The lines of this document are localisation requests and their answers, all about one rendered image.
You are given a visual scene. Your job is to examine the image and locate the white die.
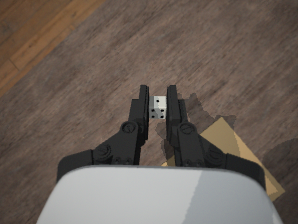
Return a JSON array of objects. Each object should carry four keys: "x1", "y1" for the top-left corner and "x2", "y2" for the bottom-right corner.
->
[{"x1": 149, "y1": 96, "x2": 167, "y2": 119}]

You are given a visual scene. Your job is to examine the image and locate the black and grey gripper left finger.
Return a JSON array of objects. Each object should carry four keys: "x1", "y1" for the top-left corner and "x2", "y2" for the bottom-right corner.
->
[{"x1": 56, "y1": 85, "x2": 149, "y2": 185}]

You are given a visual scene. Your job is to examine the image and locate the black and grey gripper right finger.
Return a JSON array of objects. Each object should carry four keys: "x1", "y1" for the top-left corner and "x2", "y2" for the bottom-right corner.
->
[{"x1": 166, "y1": 85, "x2": 266, "y2": 191}]

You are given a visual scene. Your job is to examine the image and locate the tan square mat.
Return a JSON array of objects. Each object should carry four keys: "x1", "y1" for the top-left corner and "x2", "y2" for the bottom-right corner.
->
[{"x1": 160, "y1": 117, "x2": 285, "y2": 201}]

